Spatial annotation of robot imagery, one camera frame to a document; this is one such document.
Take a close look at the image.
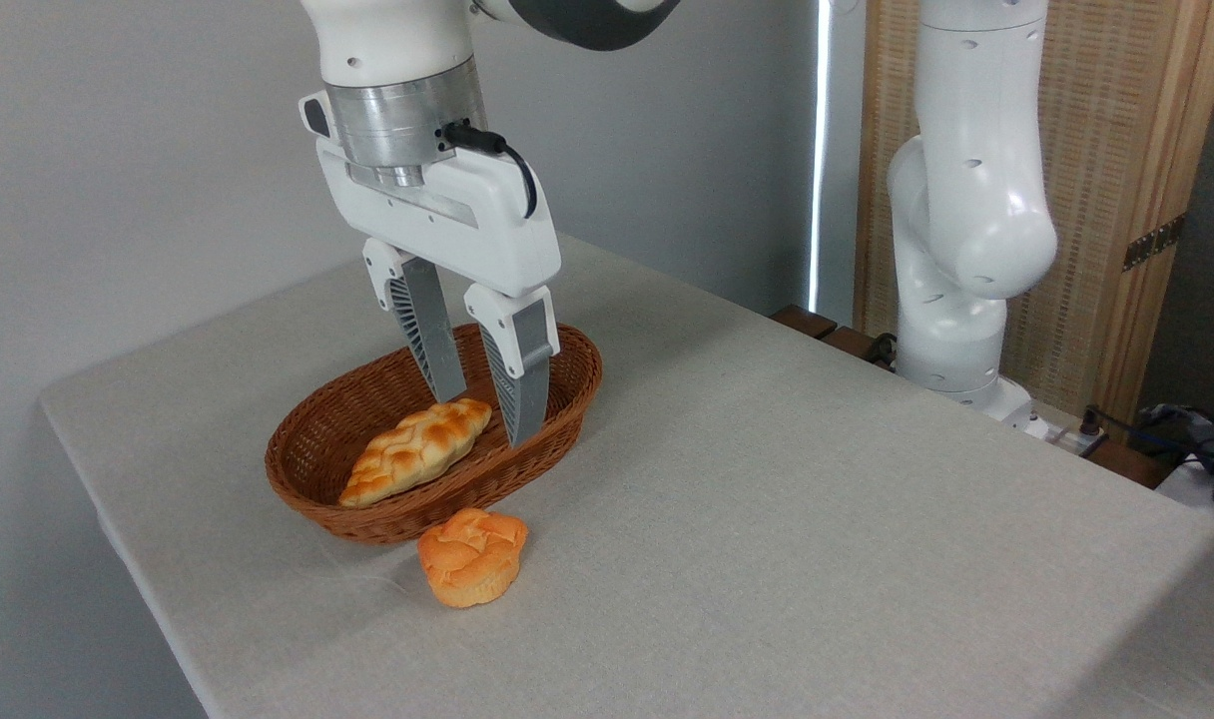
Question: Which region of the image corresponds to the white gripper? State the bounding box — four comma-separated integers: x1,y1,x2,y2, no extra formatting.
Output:
300,92,564,449

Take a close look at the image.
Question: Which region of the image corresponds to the orange muffin-shaped bread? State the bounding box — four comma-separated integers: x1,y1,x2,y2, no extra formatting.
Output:
417,507,530,609

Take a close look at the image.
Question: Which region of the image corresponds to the grey tablecloth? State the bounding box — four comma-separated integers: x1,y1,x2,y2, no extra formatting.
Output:
38,225,1214,719

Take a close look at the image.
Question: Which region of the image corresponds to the white power strip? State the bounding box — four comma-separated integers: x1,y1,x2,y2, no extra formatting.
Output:
1024,402,1109,456

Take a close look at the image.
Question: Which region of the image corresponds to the brown oval wicker basket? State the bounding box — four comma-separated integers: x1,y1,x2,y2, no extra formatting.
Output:
265,322,604,545

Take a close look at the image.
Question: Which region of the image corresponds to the braided bread loaf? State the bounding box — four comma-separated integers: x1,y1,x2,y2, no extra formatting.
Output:
338,398,493,508

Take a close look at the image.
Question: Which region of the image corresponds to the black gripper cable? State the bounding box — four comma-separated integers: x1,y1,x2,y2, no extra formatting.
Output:
442,122,540,220

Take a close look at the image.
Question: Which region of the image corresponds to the dark blue bag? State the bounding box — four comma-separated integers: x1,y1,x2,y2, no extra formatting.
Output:
1129,399,1214,520

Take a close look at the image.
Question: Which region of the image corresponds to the metal screen hinge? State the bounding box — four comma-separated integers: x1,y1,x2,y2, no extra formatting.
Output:
1123,215,1185,273

